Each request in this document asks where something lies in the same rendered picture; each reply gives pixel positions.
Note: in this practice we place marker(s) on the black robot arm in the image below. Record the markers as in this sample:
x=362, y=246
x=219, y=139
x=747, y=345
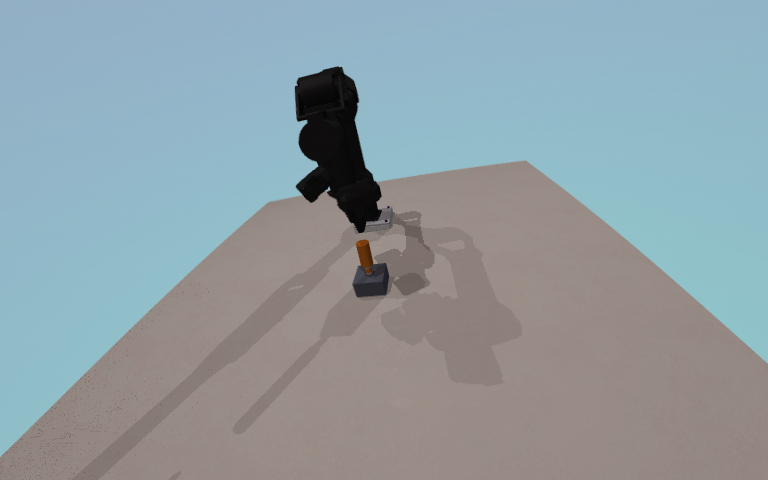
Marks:
x=328, y=101

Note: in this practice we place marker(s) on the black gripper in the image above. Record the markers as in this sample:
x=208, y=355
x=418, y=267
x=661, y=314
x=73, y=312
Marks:
x=353, y=198

